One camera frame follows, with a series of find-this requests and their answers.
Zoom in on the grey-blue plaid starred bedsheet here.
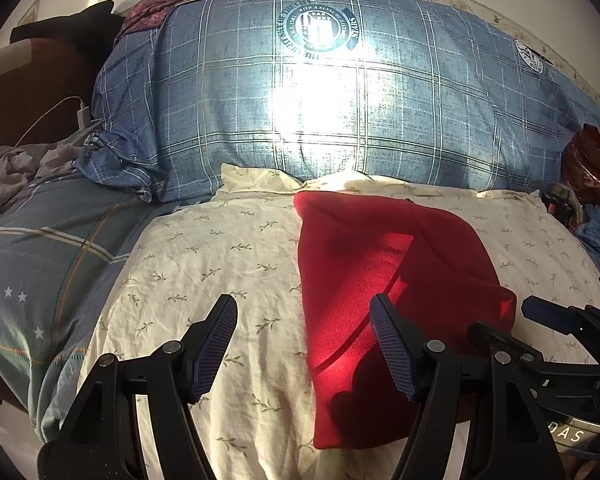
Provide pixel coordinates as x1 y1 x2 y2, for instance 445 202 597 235
0 175 191 433

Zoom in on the cream floral bed sheet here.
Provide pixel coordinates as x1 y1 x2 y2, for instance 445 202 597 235
77 162 600 480

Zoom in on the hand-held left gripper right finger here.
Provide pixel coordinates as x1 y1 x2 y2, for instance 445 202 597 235
369 294 567 480

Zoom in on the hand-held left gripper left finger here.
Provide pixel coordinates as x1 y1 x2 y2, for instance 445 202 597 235
36 294 239 480

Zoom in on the grey crumpled cloth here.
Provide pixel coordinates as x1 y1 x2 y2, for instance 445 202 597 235
0 142 88 231

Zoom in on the maroon patterned cloth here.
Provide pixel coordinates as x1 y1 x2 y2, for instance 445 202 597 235
116 0 223 36

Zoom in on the white charger cable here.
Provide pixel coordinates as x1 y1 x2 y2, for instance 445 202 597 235
17 96 83 148

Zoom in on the red garment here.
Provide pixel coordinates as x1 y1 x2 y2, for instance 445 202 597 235
294 191 518 451

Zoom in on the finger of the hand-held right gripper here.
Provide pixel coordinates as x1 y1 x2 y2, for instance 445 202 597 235
467 321 548 376
521 295 600 348

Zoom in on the black cloth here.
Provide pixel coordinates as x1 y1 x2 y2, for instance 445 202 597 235
10 0 126 46

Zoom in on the blue plaid pillow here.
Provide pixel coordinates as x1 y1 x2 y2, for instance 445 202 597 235
75 0 600 203

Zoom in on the brown headboard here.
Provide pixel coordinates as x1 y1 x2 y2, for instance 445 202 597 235
0 30 113 171

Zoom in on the red plastic bag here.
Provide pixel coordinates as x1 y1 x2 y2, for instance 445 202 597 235
562 122 600 206

